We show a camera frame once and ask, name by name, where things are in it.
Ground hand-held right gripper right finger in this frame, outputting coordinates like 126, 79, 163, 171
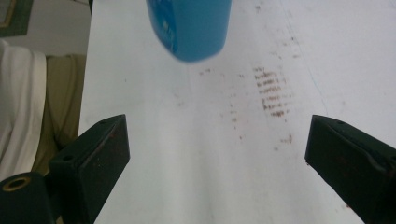
304, 114, 396, 224

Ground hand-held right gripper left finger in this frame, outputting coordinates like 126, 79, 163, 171
49, 114, 131, 224

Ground blue plastic bottle white cap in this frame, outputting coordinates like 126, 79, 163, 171
145, 0, 233, 63

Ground olive pants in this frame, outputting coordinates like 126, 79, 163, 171
31, 54, 88, 175

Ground white shirt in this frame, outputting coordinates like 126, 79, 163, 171
0, 38, 48, 183

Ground grey-green floor mat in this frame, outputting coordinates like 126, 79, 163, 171
0, 0, 35, 38

